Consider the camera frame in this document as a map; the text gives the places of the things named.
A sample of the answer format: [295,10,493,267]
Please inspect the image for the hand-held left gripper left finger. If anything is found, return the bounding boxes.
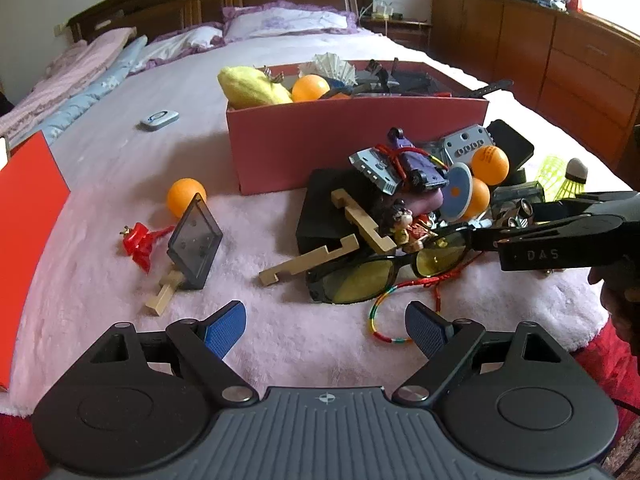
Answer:
[90,300,256,406]

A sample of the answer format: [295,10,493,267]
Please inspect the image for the metal binder clips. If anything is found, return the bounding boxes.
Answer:
[497,199,537,230]

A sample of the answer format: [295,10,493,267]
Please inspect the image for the blue disc with orange dot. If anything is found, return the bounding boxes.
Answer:
[444,163,475,222]

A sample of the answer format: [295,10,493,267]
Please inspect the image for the yellow plush toy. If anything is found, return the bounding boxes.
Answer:
[217,66,294,109]

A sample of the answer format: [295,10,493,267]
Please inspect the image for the notched wooden puzzle piece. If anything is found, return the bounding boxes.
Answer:
[330,188,399,254]

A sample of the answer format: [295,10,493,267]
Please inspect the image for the black rectangular box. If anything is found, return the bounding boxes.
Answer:
[295,168,383,257]

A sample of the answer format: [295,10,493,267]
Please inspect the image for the pink folded quilt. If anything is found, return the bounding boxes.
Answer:
[0,26,137,133]

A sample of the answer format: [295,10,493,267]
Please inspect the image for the red box lid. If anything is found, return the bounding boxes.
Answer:
[0,130,71,392]

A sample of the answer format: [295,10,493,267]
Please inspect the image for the person's right hand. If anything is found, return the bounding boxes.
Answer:
[587,252,640,361]

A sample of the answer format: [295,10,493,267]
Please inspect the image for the pink cardboard box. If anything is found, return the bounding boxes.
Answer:
[226,60,491,196]

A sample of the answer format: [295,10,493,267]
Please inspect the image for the red knot tassel ornament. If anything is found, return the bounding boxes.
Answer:
[120,222,177,275]

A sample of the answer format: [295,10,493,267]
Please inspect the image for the yellow-green shuttlecock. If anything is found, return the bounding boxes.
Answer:
[536,155,592,202]

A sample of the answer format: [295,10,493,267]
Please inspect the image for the wooden nightstand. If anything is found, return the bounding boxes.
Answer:
[359,14,434,53]

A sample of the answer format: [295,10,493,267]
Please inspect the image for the long wooden puzzle piece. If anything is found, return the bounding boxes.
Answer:
[258,232,361,287]

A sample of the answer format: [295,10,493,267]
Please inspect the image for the red cloth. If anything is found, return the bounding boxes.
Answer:
[0,321,640,480]

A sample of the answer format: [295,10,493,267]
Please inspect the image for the multicoloured cord bracelet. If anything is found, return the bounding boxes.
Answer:
[369,264,473,345]

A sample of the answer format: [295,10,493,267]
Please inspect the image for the black flat case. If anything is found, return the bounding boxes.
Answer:
[486,119,535,184]

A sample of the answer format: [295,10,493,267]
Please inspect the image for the white folding paper fan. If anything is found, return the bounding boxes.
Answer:
[299,54,359,87]

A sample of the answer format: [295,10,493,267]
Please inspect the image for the white purple frilled pillow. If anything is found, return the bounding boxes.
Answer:
[129,22,227,75]
[222,1,360,44]

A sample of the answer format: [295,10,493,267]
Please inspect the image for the purple toy car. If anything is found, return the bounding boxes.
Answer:
[387,127,451,192]

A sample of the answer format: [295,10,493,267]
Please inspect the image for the white blue small device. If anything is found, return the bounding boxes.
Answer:
[139,109,180,132]

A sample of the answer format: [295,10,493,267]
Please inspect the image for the wooden drawer cabinet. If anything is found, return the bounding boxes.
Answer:
[429,0,640,171]

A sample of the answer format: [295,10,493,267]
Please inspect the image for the grey perforated plastic plate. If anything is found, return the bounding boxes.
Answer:
[439,124,497,167]

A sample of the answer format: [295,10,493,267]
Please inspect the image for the black yellow-lens sunglasses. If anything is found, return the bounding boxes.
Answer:
[306,224,482,306]

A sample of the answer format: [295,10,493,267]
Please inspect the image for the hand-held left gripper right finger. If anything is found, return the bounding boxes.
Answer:
[392,301,563,406]

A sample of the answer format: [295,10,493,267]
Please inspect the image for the pink fuzzy blanket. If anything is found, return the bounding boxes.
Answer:
[9,180,608,418]

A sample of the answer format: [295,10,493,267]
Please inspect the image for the dark transparent plastic box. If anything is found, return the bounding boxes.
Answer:
[491,182,546,211]

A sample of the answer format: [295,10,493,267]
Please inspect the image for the grey transparent plastic case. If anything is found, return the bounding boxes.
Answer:
[167,192,224,291]

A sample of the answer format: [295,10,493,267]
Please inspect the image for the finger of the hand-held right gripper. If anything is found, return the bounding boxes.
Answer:
[467,217,586,252]
[530,191,640,224]

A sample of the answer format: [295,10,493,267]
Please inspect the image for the black wrist watch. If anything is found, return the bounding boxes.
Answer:
[467,79,516,101]

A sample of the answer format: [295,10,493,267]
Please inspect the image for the light blue folded quilt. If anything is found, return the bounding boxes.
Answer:
[7,35,149,148]

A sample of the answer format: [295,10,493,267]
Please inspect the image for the orange ping pong ball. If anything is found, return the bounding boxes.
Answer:
[292,74,331,103]
[167,178,208,219]
[471,145,510,184]
[465,178,491,219]

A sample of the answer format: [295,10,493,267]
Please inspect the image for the small doll figurine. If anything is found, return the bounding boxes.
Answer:
[382,199,442,254]

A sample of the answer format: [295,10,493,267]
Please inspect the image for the small wooden puzzle piece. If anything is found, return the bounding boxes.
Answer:
[144,267,187,317]

